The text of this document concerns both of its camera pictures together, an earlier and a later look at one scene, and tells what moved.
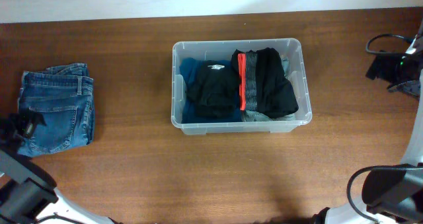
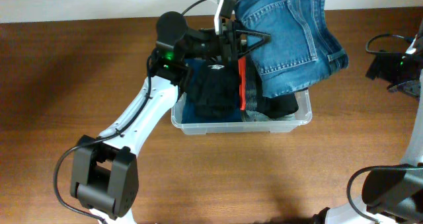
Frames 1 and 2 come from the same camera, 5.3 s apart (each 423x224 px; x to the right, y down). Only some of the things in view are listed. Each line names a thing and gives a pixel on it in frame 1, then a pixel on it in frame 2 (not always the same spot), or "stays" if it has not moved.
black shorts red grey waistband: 263,84 stays
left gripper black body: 14,129 -> 201,42
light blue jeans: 262,115 stays
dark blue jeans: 63,96 -> 304,46
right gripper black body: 387,67 stays
